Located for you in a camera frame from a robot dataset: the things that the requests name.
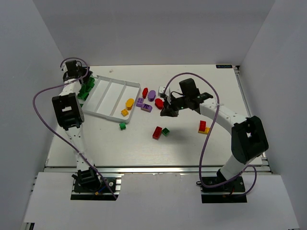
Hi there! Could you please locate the green rectangular lego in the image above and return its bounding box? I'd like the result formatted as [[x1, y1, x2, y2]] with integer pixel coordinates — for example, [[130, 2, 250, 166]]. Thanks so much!
[[77, 92, 89, 101]]

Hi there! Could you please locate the red yellow lego stack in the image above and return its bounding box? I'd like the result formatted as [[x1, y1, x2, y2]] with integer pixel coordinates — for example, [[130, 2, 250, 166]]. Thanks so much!
[[198, 120, 211, 135]]

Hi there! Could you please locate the yellow oval lego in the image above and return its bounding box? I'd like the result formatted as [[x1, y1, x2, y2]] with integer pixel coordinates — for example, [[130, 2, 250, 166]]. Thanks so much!
[[125, 98, 134, 110]]

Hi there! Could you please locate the small green number lego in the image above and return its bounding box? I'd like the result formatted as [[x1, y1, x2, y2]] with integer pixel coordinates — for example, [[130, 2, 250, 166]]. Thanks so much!
[[119, 123, 126, 130]]

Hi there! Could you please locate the green square lego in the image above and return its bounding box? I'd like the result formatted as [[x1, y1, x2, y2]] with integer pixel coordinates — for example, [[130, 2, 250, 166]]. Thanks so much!
[[87, 82, 94, 88]]

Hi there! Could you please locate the green lego pair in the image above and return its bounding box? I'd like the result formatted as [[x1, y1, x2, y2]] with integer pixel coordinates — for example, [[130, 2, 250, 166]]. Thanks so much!
[[79, 84, 86, 94]]

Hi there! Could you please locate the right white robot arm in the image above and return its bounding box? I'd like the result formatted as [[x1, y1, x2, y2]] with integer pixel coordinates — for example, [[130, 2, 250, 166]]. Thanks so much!
[[160, 78, 269, 188]]

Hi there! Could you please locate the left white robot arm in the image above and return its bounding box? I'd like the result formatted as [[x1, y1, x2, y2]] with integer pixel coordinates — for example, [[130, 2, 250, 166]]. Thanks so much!
[[52, 60, 102, 192]]

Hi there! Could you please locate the red oval lego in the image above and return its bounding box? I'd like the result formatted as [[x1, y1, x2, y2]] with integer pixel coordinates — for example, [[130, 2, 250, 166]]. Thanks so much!
[[154, 98, 164, 110]]

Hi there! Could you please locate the purple oval lego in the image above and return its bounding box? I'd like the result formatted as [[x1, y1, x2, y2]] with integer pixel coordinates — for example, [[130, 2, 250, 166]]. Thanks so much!
[[147, 90, 156, 102]]

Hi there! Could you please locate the purple curved lego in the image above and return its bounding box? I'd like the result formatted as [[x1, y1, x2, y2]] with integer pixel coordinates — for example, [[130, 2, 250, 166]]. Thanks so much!
[[141, 103, 153, 113]]

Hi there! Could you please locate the red rectangular lego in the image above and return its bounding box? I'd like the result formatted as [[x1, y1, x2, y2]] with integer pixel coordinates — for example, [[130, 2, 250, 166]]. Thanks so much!
[[152, 126, 162, 140]]

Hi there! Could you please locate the red rounded lego upper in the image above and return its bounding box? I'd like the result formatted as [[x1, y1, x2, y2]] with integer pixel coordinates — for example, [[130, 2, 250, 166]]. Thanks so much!
[[142, 88, 149, 99]]

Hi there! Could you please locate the purple square lego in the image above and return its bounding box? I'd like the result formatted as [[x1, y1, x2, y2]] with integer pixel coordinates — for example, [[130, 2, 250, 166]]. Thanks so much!
[[136, 97, 144, 107]]

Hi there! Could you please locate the white divided sorting tray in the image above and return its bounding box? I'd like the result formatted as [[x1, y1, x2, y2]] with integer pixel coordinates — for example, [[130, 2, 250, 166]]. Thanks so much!
[[82, 75, 141, 124]]

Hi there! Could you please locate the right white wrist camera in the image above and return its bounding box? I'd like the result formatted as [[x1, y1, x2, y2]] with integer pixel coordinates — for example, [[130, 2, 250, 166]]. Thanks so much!
[[158, 86, 171, 104]]

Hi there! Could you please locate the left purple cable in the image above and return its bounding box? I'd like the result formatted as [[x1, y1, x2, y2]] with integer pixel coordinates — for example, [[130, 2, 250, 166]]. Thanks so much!
[[32, 57, 118, 199]]

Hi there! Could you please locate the purple cable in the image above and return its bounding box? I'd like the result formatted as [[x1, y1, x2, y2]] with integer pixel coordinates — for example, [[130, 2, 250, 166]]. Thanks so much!
[[164, 72, 258, 197], [32, 57, 118, 199]]

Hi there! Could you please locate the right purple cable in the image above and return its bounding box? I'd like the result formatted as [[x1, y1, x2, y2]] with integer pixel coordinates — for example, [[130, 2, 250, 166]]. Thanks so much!
[[164, 72, 258, 197]]

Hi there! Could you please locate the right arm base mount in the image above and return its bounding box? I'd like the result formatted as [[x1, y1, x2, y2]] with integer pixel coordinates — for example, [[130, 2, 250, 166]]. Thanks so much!
[[196, 176, 247, 204]]

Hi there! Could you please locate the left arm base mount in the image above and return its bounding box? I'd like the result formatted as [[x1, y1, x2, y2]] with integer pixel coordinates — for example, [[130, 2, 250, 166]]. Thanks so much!
[[71, 168, 120, 201]]

